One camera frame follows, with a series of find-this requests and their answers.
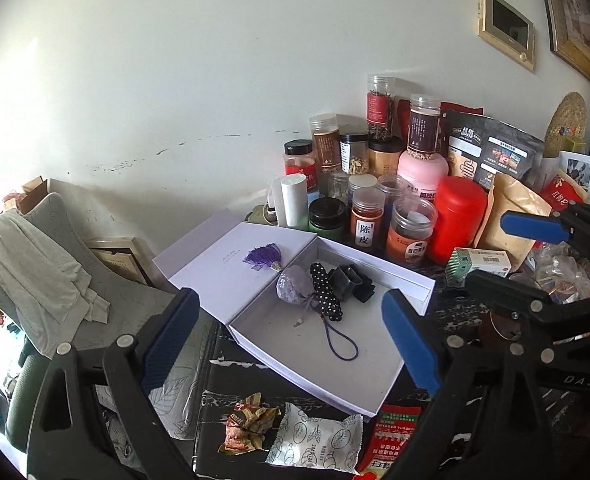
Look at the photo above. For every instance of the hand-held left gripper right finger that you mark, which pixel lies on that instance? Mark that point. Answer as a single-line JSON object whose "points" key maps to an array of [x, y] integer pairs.
{"points": [[410, 345]]}

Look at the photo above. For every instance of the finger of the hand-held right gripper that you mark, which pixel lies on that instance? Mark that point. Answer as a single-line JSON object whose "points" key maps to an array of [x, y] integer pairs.
{"points": [[515, 292], [535, 227]]}

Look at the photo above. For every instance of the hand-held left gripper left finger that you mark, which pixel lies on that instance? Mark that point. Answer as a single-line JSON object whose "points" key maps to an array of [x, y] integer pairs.
{"points": [[175, 330]]}

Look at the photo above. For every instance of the white gift box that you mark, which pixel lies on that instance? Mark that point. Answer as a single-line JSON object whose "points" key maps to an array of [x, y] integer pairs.
{"points": [[325, 360]]}

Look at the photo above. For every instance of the black hair clip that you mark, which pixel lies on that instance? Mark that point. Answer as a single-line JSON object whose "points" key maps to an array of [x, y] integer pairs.
{"points": [[347, 280]]}

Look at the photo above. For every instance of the red snack packet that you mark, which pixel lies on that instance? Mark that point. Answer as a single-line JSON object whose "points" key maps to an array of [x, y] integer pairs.
{"points": [[392, 440]]}

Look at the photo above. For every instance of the black polka dot pouch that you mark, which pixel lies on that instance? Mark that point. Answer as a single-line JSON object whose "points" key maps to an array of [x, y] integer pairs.
{"points": [[325, 290]]}

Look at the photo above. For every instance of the brown cereal packet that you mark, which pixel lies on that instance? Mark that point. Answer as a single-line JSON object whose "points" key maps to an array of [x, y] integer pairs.
{"points": [[247, 422]]}

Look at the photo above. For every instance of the purple tassel sachet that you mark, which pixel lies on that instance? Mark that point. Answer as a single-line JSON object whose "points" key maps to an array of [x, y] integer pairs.
{"points": [[295, 290]]}

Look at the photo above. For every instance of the white bread-print snack packet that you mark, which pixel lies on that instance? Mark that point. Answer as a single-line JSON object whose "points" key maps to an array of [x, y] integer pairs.
{"points": [[315, 437]]}

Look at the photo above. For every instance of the kraft paper pouch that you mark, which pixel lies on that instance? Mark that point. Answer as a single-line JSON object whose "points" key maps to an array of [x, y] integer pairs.
{"points": [[510, 210]]}

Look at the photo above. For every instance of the glass cup of tea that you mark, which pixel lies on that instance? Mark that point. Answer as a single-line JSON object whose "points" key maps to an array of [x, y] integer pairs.
{"points": [[495, 327]]}

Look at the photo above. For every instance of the green white medicine box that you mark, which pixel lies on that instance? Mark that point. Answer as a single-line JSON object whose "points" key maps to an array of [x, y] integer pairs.
{"points": [[480, 262]]}

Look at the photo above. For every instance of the grey leaf-pattern chair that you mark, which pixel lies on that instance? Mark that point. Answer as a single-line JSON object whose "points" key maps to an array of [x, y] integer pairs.
{"points": [[135, 305]]}

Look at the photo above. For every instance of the clear plastic bag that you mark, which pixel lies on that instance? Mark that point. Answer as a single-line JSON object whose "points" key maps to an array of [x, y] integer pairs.
{"points": [[565, 280]]}

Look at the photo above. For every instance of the black and white photo card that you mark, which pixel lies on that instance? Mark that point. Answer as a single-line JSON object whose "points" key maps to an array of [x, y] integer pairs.
{"points": [[580, 172]]}

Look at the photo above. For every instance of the red canister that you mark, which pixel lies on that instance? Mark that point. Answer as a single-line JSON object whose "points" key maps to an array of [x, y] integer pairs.
{"points": [[457, 220]]}

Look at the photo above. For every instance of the black oat bag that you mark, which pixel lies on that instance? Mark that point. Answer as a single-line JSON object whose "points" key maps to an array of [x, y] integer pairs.
{"points": [[495, 145]]}

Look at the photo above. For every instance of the woven straw fan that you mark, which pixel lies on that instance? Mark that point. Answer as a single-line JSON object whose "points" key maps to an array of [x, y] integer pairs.
{"points": [[567, 120]]}

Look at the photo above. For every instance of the wide jar orange label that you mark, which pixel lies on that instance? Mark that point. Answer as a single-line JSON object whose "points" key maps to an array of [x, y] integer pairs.
{"points": [[411, 232]]}

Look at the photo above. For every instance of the pink canister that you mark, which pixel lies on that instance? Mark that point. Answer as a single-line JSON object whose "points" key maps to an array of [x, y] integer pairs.
{"points": [[422, 175]]}

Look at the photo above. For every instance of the orange powder jar white label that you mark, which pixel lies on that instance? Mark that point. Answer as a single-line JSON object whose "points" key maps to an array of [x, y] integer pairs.
{"points": [[367, 220]]}

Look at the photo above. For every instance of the dark red bag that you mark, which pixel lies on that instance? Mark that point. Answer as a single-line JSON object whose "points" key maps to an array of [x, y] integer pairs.
{"points": [[457, 110]]}

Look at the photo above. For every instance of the small olive green object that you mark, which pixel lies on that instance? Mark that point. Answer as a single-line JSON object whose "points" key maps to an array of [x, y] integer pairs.
{"points": [[262, 214]]}

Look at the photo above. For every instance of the light grey garment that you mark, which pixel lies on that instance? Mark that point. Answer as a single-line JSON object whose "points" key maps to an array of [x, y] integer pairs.
{"points": [[35, 280]]}

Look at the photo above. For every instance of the small clear jar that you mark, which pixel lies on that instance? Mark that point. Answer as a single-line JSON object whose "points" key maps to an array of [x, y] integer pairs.
{"points": [[362, 182], [392, 185], [339, 187]]}

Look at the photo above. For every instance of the tall jar of beans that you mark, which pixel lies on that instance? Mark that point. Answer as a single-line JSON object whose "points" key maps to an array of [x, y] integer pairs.
{"points": [[424, 127]]}

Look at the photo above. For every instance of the dark green jar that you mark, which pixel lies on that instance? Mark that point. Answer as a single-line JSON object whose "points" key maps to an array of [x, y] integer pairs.
{"points": [[327, 220]]}

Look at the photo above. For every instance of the black lid tan jar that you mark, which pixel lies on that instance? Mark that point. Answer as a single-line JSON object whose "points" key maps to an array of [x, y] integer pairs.
{"points": [[386, 157]]}

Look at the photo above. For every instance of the dark green armchair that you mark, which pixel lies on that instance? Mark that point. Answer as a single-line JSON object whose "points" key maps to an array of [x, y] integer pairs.
{"points": [[27, 405]]}

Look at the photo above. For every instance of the white paper roll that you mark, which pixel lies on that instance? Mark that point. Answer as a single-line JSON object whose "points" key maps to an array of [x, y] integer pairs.
{"points": [[295, 202]]}

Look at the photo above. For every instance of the black lid dried slices jar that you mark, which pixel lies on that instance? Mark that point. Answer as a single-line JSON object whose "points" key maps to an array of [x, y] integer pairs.
{"points": [[354, 155]]}

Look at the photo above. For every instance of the cardboard box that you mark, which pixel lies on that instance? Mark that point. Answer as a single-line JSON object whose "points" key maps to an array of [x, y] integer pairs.
{"points": [[34, 195]]}

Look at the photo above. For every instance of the tall jar of dried flowers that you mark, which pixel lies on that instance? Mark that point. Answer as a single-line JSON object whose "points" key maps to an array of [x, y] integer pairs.
{"points": [[380, 107]]}

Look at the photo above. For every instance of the black lid red spice jar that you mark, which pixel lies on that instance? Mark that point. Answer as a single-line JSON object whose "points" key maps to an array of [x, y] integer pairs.
{"points": [[300, 167]]}

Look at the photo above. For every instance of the brown label clear jar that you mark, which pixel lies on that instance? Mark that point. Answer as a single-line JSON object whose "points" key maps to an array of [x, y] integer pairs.
{"points": [[325, 145]]}

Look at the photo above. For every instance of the wooden picture frame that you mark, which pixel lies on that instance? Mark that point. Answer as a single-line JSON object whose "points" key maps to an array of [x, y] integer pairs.
{"points": [[120, 260]]}

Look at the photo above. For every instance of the beige wall intercom panel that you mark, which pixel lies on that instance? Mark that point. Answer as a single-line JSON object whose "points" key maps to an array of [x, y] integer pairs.
{"points": [[507, 25]]}

